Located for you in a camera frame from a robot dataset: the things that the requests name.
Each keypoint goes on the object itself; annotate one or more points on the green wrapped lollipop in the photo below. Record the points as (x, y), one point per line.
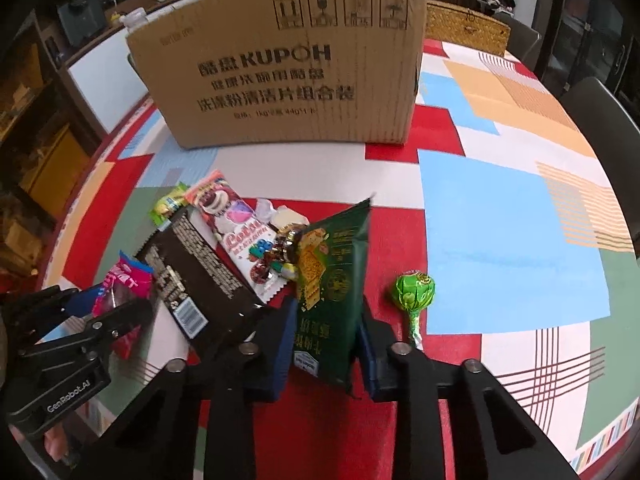
(412, 292)

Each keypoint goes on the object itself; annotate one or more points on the magenta snack packet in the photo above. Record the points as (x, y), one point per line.
(127, 280)

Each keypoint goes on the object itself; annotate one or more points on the black countertop appliance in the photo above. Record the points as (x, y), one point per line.
(80, 17)

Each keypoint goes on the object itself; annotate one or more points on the dark brown snack packet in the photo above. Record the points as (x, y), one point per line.
(200, 270)

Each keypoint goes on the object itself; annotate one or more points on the colourful patchwork tablecloth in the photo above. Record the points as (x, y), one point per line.
(500, 220)

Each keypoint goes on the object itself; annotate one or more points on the dark wooden shelf unit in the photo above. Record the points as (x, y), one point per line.
(35, 150)

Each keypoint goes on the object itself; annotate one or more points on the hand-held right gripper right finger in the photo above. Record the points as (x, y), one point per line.
(370, 362)

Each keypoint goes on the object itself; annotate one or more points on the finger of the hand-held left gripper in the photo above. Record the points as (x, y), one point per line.
(85, 297)
(120, 317)

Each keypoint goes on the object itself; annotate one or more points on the woven wicker basket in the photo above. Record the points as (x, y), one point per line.
(465, 25)

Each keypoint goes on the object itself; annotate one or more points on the green yellow candy packet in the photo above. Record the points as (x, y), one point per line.
(167, 205)

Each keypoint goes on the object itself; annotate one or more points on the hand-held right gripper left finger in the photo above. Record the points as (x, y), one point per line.
(277, 355)

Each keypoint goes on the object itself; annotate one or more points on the green cracker packet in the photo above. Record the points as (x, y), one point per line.
(335, 285)

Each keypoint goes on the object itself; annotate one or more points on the brown cardboard box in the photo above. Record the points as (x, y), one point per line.
(300, 85)

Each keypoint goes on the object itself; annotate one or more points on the pile of small wrapped candies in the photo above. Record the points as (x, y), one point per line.
(286, 245)

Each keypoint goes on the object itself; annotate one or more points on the dark glass door cabinet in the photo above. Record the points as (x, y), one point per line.
(590, 25)

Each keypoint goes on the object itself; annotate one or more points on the white wrapped candy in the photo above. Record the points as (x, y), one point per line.
(287, 217)

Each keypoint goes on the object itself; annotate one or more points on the dark grey chair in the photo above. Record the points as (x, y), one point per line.
(600, 115)
(522, 40)

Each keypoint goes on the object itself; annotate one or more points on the orange drink bottle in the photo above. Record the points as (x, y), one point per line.
(132, 17)

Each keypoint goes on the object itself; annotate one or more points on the white sideboard cabinet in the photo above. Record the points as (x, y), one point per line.
(105, 80)

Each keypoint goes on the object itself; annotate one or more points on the pink and white cookie packet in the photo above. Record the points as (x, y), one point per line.
(235, 230)

